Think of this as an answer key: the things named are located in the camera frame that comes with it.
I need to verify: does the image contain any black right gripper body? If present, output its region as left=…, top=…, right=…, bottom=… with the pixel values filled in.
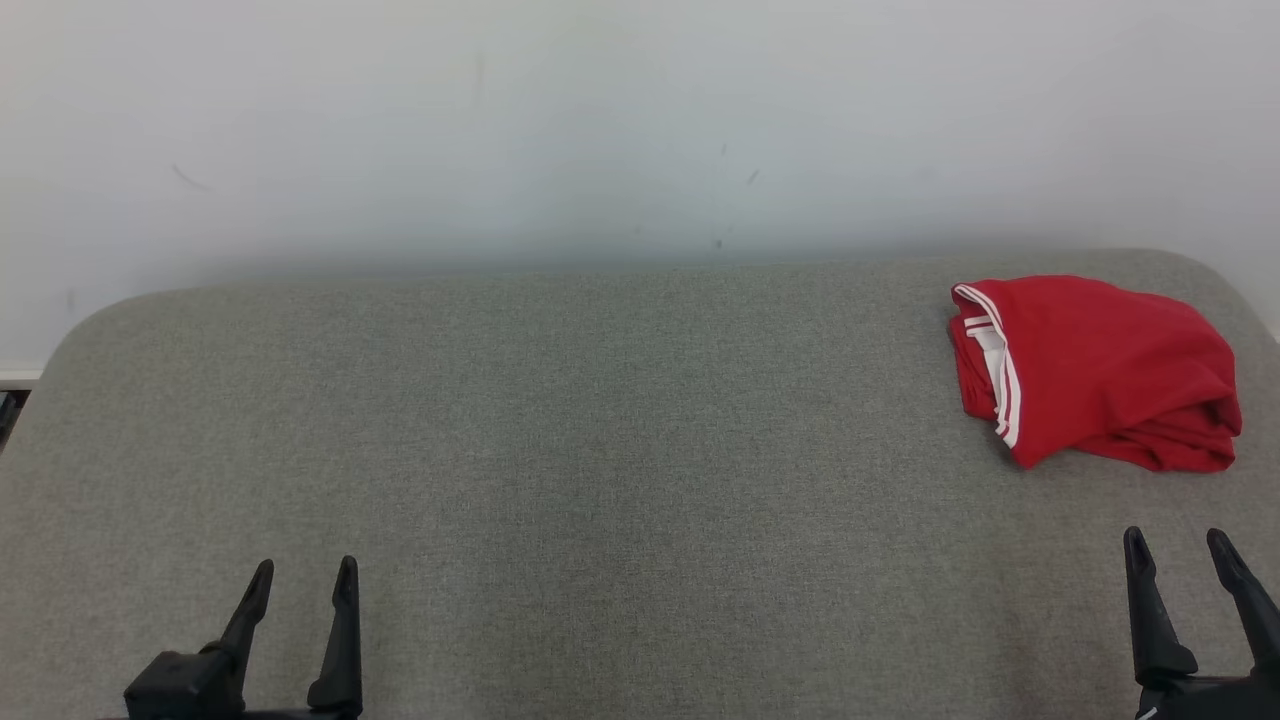
left=1135, top=674, right=1280, bottom=720

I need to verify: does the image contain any red basketball jersey white trim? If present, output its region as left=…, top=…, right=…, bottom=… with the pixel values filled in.
left=950, top=275, right=1243, bottom=473

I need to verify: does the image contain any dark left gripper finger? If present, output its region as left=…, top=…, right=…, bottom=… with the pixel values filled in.
left=307, top=555, right=364, bottom=715
left=205, top=558, right=275, bottom=693

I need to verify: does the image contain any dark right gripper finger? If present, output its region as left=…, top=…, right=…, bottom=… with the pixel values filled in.
left=1206, top=527, right=1280, bottom=681
left=1122, top=526, right=1199, bottom=687

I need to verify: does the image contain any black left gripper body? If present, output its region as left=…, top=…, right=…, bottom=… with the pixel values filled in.
left=100, top=650, right=363, bottom=720

